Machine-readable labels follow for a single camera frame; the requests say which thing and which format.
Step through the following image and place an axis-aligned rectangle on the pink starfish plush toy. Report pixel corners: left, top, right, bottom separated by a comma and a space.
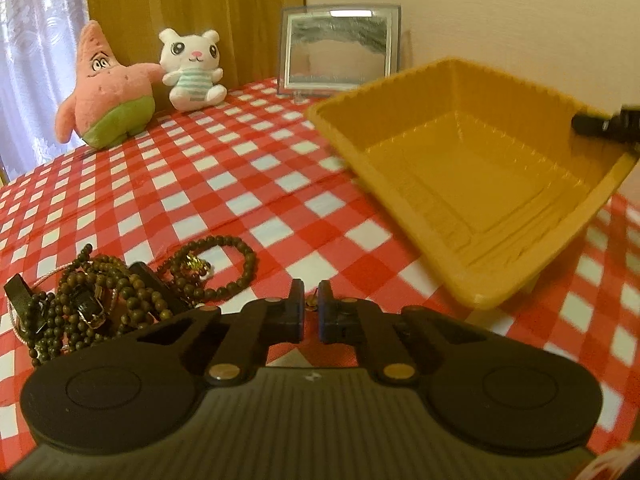
54, 21, 165, 150

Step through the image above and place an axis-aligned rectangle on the framed sand art picture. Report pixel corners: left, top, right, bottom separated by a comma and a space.
278, 3, 401, 96

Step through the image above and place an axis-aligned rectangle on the white sheer lace curtain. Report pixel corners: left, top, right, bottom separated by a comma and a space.
1, 0, 88, 180

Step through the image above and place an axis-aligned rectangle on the black strap wristwatch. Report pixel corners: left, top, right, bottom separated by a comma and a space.
16, 255, 193, 353

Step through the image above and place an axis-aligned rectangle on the red white checkered tablecloth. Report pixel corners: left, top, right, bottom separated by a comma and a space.
1, 80, 639, 453

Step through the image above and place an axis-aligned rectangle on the brown curtain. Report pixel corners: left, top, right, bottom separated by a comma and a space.
87, 0, 305, 89

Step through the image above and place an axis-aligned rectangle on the long brown bead necklace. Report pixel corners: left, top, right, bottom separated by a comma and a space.
22, 242, 175, 366

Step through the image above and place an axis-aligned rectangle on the dark bead bracelet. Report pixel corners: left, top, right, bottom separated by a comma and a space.
156, 234, 258, 304

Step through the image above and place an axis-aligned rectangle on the yellow plastic basket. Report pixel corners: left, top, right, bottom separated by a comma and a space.
307, 58, 638, 310

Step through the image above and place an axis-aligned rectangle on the white bunny plush toy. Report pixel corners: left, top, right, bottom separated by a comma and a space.
158, 28, 227, 113

